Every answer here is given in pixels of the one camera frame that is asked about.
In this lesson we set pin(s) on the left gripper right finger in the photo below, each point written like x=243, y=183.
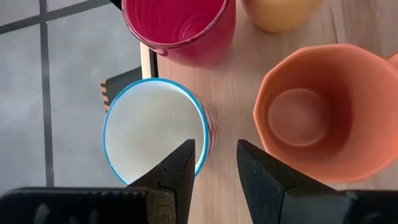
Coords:
x=273, y=199

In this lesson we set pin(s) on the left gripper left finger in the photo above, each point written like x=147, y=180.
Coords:
x=168, y=193

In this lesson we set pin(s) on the red white patterned mug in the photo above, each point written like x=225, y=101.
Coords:
x=149, y=124

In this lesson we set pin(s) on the orange faceted mug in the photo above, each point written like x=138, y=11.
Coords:
x=326, y=109

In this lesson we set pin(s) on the black hazard striped mat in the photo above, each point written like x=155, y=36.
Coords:
x=124, y=84

